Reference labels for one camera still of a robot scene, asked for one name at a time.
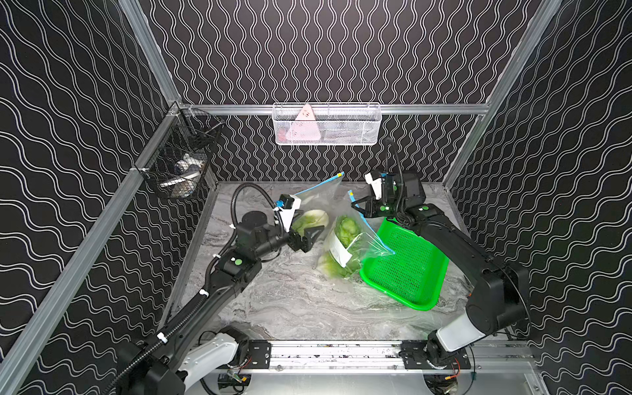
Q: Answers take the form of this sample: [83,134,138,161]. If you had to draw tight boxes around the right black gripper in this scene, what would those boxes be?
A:
[350,194,404,221]

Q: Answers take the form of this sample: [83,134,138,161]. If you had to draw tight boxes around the cabbage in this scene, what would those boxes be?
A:
[316,252,361,279]
[304,209,329,228]
[334,216,361,249]

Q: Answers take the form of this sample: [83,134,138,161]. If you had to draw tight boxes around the clear zip-top bag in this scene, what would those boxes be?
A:
[314,190,395,279]
[282,172,345,241]

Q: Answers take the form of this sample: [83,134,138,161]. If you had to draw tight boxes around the green plastic basket tray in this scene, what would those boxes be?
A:
[360,220,449,311]

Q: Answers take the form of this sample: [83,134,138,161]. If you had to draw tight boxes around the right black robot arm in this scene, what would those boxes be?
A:
[352,171,531,367]

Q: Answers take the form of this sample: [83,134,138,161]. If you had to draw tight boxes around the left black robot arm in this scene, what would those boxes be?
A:
[102,183,326,394]

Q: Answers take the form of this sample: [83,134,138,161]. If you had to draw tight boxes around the pink triangular packet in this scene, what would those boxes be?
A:
[286,104,322,143]

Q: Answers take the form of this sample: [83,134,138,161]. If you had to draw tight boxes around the crumpled items in black basket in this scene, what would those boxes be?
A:
[159,153,207,198]

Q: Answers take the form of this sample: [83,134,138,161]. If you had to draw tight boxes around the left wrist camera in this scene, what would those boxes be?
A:
[274,194,303,218]

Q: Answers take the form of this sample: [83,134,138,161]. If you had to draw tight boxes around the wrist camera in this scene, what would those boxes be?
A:
[365,171,393,202]
[274,194,303,218]

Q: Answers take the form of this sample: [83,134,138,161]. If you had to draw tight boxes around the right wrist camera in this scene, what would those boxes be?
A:
[365,171,393,202]

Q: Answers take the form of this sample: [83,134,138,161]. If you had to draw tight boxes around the white wire wall basket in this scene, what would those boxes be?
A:
[271,102,383,146]

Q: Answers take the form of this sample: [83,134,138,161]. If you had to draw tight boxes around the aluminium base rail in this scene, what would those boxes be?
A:
[137,338,537,374]

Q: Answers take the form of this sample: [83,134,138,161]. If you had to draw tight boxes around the black wire wall basket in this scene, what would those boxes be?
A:
[141,108,226,200]

